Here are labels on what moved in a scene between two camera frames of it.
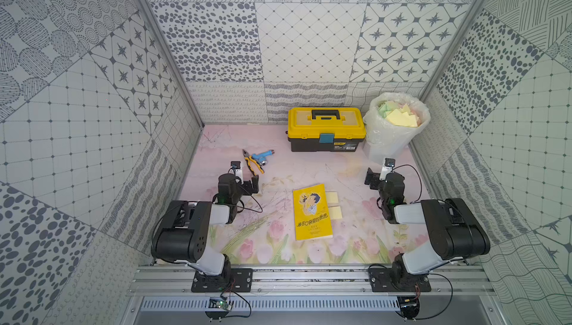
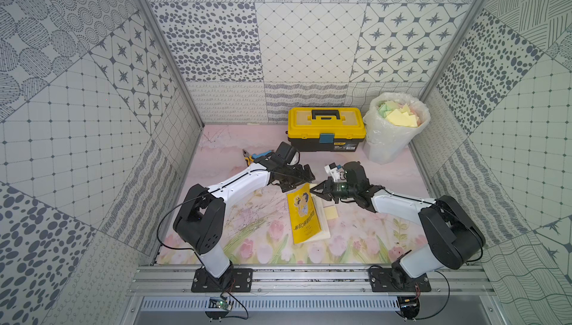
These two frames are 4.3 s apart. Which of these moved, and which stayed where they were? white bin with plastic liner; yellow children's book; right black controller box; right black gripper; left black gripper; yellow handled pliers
Moved: left black gripper; right black gripper
Stayed: yellow children's book; right black controller box; white bin with plastic liner; yellow handled pliers
